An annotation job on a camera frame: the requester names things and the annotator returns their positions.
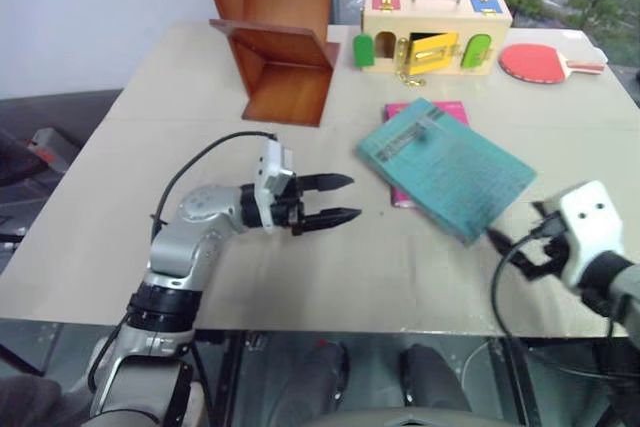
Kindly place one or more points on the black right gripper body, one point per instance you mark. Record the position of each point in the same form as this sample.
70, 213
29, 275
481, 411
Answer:
554, 252

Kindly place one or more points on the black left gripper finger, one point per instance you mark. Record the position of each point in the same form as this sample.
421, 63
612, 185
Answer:
325, 183
325, 219

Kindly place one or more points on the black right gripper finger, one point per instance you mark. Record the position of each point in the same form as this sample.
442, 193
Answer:
545, 209
515, 252

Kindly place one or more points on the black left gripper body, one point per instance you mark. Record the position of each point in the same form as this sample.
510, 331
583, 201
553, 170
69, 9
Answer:
289, 207

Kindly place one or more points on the teal book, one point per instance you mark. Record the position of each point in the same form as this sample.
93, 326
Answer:
450, 172

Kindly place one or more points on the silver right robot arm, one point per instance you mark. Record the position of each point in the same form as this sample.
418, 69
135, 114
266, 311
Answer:
620, 287

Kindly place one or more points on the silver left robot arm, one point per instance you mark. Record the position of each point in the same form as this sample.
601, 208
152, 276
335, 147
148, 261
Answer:
190, 242

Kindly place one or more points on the pink book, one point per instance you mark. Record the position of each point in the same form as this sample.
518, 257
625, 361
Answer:
452, 109

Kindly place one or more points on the wooden shelf box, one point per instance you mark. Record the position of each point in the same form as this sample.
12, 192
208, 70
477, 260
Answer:
285, 42

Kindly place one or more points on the red table tennis paddle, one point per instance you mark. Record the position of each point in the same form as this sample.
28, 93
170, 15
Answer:
530, 62

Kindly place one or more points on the wooden lock box toy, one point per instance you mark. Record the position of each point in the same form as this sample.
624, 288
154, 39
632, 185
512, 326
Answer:
435, 17

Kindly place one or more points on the grey box with red mark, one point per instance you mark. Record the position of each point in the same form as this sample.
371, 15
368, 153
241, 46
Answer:
47, 147

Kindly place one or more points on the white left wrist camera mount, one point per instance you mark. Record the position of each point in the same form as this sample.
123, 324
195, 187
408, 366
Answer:
272, 162

